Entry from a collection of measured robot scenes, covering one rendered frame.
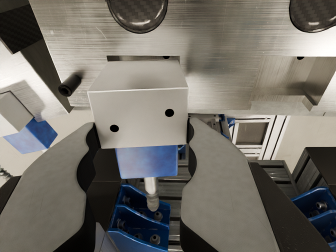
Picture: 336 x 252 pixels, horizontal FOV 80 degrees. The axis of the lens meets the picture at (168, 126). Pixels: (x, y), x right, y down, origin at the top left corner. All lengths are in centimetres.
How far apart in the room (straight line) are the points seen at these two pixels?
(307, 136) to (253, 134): 52
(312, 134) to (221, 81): 146
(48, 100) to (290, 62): 24
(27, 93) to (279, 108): 30
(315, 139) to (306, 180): 115
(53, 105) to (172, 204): 31
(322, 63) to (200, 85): 9
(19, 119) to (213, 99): 20
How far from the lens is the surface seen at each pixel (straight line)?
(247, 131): 114
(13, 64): 25
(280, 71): 20
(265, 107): 30
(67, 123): 156
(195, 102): 17
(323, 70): 20
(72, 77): 17
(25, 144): 30
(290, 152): 166
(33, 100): 27
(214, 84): 16
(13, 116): 27
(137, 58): 18
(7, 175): 41
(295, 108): 31
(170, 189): 48
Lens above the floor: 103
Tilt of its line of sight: 50 degrees down
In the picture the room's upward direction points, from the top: 173 degrees counter-clockwise
